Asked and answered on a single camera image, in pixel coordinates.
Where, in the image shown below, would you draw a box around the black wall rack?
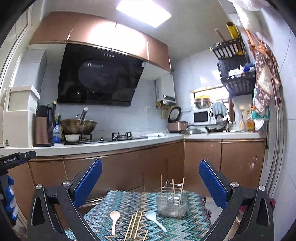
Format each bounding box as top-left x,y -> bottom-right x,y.
209,38 -> 255,97

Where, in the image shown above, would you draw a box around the brass wok with handle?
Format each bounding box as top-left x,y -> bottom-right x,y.
61,107 -> 97,135

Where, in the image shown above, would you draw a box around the wire and plastic utensil holder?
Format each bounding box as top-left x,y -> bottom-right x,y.
155,182 -> 188,219

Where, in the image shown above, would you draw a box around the brown lower cabinets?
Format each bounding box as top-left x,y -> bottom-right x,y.
9,139 -> 265,217

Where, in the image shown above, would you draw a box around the light blue ceramic spoon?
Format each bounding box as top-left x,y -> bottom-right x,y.
145,210 -> 167,233

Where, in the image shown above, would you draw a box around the white microwave oven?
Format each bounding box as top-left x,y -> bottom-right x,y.
193,109 -> 212,125

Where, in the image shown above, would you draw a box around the white gas water heater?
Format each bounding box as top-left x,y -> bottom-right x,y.
156,74 -> 176,105

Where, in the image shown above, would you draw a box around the patterned hanging apron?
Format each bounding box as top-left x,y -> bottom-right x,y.
245,30 -> 281,119

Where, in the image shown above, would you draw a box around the black range hood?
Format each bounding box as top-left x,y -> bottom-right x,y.
57,44 -> 146,106

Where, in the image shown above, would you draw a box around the white bowl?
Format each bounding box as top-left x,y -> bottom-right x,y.
65,134 -> 80,143

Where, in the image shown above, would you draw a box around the zigzag knitted table cloth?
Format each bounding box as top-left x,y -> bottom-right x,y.
84,190 -> 212,240

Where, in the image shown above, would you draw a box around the white pink ceramic spoon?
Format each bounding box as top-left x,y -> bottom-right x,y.
110,211 -> 120,235

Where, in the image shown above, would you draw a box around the yellow roll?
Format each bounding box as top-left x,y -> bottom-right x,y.
226,21 -> 244,55

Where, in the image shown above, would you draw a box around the pink rice cooker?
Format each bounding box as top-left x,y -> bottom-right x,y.
167,106 -> 188,133

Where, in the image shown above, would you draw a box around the gas stove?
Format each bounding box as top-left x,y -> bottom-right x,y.
64,132 -> 148,145

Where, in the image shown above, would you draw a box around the blue white gloved left hand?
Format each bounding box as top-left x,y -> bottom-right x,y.
4,175 -> 19,221

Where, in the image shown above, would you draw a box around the yellow bottle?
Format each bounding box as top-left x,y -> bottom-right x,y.
245,113 -> 254,132

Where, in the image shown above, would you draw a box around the blue label bottle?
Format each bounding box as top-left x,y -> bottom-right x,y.
53,123 -> 63,143

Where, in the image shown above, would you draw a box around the white appliance box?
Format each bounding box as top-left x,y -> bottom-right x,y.
3,85 -> 40,148

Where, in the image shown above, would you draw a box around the steel pot lid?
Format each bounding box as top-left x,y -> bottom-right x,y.
181,128 -> 203,135

